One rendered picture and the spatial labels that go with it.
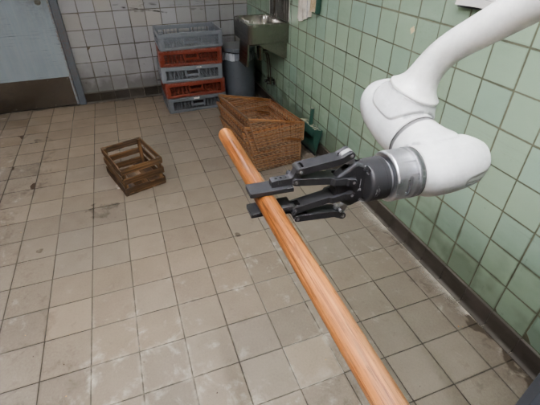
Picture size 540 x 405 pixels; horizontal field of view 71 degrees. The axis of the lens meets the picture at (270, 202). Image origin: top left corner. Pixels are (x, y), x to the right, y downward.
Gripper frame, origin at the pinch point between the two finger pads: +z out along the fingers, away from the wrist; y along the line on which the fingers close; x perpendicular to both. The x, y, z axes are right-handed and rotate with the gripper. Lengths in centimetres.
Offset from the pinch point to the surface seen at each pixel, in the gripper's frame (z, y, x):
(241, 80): -84, 93, 335
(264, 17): -103, 31, 316
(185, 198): 1, 117, 176
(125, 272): 42, 118, 115
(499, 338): -117, 115, 17
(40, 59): 104, 69, 385
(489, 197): -117, 58, 49
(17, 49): 120, 59, 384
